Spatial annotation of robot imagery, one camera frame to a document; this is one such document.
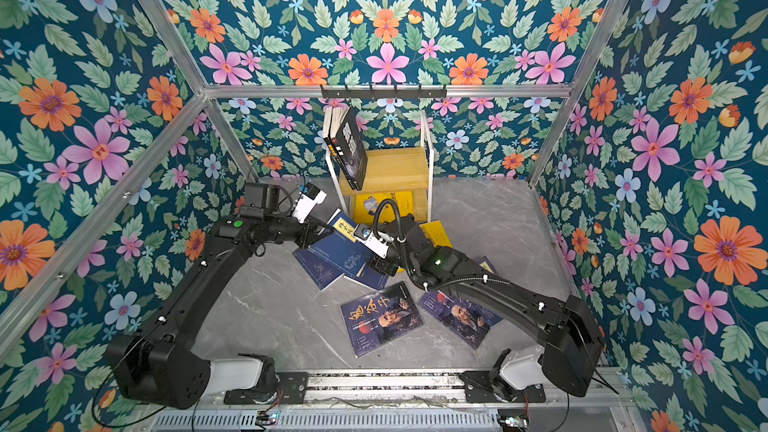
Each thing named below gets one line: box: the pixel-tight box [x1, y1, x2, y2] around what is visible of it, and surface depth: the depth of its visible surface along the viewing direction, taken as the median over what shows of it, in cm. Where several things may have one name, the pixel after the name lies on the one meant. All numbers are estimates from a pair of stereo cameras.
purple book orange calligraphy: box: [341, 281, 424, 358], surface depth 86 cm
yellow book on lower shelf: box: [354, 191, 414, 225], surface depth 109 cm
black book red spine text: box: [323, 137, 349, 173], surface depth 79 cm
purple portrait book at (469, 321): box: [417, 290, 504, 349], surface depth 86 cm
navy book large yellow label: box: [344, 262, 389, 291], surface depth 93 cm
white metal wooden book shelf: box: [325, 110, 434, 225], surface depth 97 cm
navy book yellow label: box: [292, 247, 357, 290], surface depth 95 cm
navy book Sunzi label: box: [309, 210, 376, 277], surface depth 78 cm
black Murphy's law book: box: [324, 106, 369, 191], surface depth 82 cm
